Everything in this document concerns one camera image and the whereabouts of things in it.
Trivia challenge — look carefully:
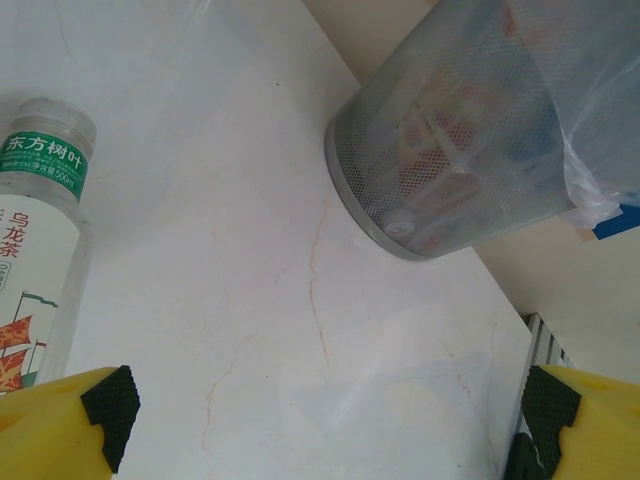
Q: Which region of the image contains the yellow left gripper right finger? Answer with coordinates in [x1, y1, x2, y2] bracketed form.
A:
[520, 363, 640, 480]

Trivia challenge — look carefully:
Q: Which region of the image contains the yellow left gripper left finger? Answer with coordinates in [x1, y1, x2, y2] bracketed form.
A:
[0, 364, 141, 480]

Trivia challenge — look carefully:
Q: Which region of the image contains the clear plastic bin bag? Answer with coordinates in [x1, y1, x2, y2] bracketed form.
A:
[499, 0, 640, 230]

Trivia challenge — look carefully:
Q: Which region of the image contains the grey metal mesh bin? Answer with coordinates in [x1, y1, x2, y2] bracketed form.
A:
[324, 0, 640, 264]

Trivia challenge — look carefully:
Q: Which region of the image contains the dark green object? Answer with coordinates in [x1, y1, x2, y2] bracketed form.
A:
[508, 432, 550, 480]

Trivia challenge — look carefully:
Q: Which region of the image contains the clear tea bottle green neck label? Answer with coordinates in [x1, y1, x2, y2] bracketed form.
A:
[0, 97, 97, 396]

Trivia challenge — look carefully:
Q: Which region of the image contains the aluminium rail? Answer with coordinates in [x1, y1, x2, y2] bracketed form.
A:
[513, 310, 571, 436]

